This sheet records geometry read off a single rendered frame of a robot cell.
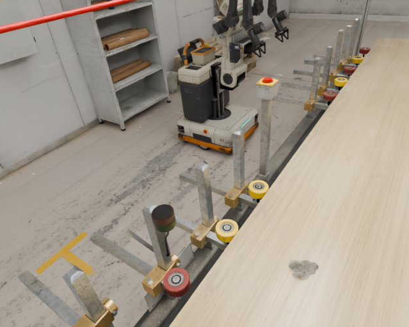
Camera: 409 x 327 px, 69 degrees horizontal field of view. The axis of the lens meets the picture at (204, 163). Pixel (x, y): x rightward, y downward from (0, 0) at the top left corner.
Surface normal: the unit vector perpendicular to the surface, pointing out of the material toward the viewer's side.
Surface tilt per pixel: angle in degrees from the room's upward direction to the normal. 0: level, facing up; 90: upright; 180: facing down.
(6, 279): 0
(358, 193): 0
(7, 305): 0
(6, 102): 90
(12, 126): 90
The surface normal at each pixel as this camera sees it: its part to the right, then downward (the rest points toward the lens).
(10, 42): 0.82, 0.28
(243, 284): -0.08, -0.81
